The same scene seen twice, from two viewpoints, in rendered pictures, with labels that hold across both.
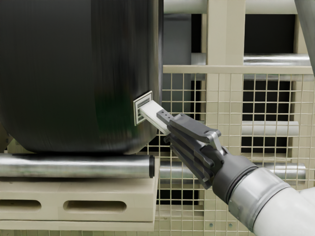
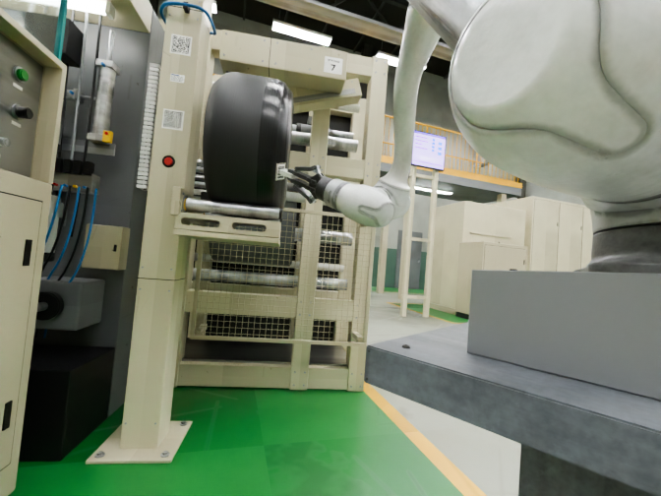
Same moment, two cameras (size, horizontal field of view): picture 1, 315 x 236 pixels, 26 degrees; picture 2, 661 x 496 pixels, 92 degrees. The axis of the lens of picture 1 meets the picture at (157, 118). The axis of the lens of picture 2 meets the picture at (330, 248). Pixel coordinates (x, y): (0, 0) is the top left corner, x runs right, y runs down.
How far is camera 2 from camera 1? 0.61 m
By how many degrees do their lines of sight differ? 21
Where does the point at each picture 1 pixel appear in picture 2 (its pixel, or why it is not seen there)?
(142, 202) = (274, 226)
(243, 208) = (331, 191)
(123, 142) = (268, 193)
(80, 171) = (243, 210)
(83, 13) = (257, 113)
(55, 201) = (227, 221)
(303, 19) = not seen: outside the picture
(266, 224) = (343, 194)
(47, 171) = (225, 208)
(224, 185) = (322, 185)
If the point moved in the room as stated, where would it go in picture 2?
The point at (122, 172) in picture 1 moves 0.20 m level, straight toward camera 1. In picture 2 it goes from (265, 213) to (268, 204)
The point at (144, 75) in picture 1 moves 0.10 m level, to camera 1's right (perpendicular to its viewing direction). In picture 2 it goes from (282, 152) to (312, 155)
